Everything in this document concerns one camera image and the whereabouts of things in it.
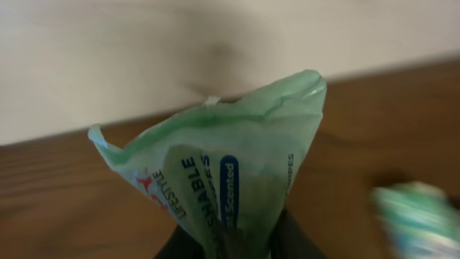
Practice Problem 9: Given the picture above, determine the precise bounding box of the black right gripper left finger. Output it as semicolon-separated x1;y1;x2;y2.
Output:
154;225;205;259

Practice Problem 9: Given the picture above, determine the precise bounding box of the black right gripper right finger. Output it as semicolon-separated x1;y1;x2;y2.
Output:
270;209;327;259

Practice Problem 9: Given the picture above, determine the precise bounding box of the mint Zappy wipes packet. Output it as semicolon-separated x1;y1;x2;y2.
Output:
88;70;326;258

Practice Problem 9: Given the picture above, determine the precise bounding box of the teal tissue pack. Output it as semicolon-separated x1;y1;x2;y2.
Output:
372;181;459;259

